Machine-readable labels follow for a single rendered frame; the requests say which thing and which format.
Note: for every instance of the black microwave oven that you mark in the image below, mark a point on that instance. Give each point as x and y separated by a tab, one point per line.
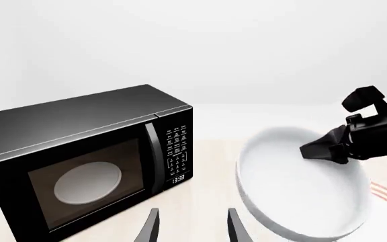
89	141

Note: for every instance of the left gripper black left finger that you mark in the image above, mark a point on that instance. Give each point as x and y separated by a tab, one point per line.
151	230

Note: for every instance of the small flat plate on stalk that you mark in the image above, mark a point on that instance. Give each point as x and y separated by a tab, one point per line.
363	98

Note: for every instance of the white bowl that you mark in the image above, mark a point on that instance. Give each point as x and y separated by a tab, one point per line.
301	191

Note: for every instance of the white microwave turntable plate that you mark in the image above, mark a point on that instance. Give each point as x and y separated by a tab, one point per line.
87	182

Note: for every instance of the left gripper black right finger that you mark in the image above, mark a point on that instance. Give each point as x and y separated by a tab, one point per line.
237	230

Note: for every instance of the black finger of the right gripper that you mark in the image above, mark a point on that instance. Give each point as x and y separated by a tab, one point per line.
324	146
338	154

